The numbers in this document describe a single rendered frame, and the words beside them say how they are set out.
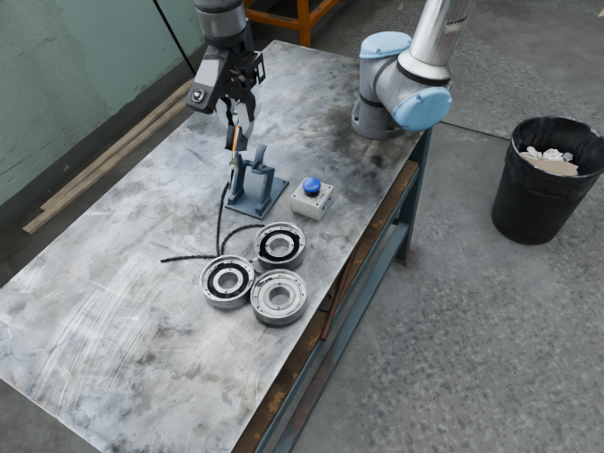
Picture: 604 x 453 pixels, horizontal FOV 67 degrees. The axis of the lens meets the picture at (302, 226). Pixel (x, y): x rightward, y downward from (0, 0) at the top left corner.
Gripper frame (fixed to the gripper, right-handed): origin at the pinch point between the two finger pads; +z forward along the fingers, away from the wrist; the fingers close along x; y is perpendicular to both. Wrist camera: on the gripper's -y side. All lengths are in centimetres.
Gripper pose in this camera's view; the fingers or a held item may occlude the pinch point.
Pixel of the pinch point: (237, 132)
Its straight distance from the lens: 92.2
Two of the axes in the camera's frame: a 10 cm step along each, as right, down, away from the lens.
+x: -8.9, -3.1, 3.3
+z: 0.6, 6.3, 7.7
